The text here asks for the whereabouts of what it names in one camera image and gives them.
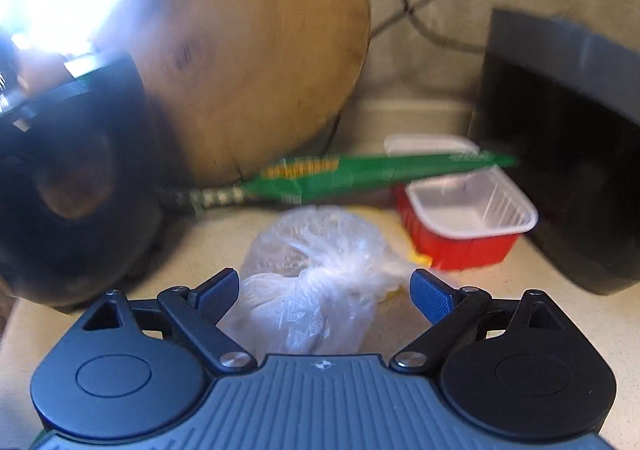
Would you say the red white plastic tray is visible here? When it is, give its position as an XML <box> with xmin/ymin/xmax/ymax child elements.
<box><xmin>383</xmin><ymin>131</ymin><xmax>540</xmax><ymax>273</ymax></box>

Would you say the long green wrapper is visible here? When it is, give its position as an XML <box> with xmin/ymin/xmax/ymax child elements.
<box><xmin>164</xmin><ymin>150</ymin><xmax>519</xmax><ymax>214</ymax></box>

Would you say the black box appliance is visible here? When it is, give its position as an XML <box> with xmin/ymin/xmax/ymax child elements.
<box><xmin>469</xmin><ymin>8</ymin><xmax>639</xmax><ymax>295</ymax></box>

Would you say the black gold rice cooker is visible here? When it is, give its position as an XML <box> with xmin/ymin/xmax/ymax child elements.
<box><xmin>1</xmin><ymin>52</ymin><xmax>163</xmax><ymax>308</ymax></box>

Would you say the round wooden cutting board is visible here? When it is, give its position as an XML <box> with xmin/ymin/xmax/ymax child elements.
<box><xmin>94</xmin><ymin>0</ymin><xmax>370</xmax><ymax>187</ymax></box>

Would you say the clear plastic bag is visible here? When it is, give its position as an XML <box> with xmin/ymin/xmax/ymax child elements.
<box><xmin>219</xmin><ymin>207</ymin><xmax>404</xmax><ymax>359</ymax></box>

